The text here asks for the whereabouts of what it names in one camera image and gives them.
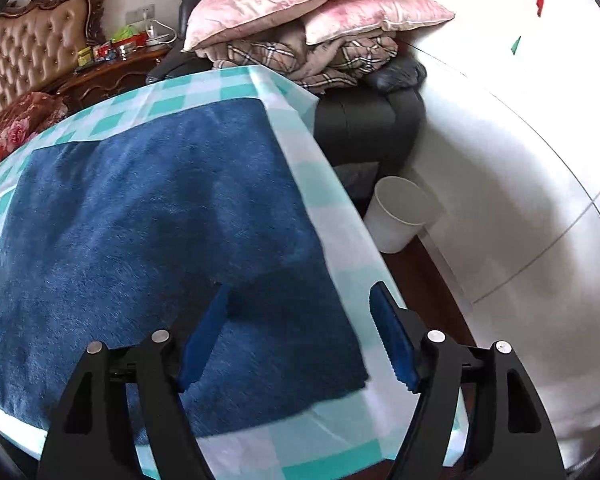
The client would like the green white checked cloth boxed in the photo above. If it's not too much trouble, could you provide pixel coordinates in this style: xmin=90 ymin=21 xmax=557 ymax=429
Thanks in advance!
xmin=0 ymin=64 xmax=468 ymax=480

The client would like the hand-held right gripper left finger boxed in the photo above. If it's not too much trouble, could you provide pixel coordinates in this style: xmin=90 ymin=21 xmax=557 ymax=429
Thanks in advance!
xmin=36 ymin=282 xmax=231 ymax=480

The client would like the red floral quilt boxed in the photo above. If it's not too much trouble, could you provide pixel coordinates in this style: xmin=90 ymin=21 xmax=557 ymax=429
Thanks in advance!
xmin=0 ymin=91 xmax=71 ymax=183

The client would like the white waste bin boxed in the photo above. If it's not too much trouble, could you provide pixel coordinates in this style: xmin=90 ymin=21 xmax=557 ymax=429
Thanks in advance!
xmin=364 ymin=176 xmax=446 ymax=255

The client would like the dark blue towel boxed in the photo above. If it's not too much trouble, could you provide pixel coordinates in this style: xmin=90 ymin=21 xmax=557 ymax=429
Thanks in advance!
xmin=0 ymin=97 xmax=371 ymax=446

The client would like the dark wooden nightstand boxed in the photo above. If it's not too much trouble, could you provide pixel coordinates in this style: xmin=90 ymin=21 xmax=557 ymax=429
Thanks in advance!
xmin=55 ymin=45 xmax=173 ymax=113

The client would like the folded plaid blanket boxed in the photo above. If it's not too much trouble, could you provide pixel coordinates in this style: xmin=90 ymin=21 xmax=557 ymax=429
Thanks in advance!
xmin=200 ymin=27 xmax=401 ymax=93

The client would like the white power strip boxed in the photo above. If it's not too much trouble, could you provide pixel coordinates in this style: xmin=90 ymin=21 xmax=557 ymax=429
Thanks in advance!
xmin=142 ymin=20 xmax=178 ymax=47

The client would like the black leather chair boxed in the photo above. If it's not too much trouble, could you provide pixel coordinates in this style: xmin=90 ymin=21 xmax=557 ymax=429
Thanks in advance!
xmin=145 ymin=0 xmax=428 ymax=211

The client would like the tufted leather headboard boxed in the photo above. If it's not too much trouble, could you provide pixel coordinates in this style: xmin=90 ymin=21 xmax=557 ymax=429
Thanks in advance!
xmin=0 ymin=0 xmax=107 ymax=128

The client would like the grey wall socket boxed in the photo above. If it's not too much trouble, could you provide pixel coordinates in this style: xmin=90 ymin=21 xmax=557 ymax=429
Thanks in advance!
xmin=126 ymin=4 xmax=156 ymax=26

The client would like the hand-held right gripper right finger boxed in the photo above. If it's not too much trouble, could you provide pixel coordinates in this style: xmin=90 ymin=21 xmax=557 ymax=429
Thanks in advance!
xmin=369 ymin=281 xmax=567 ymax=480

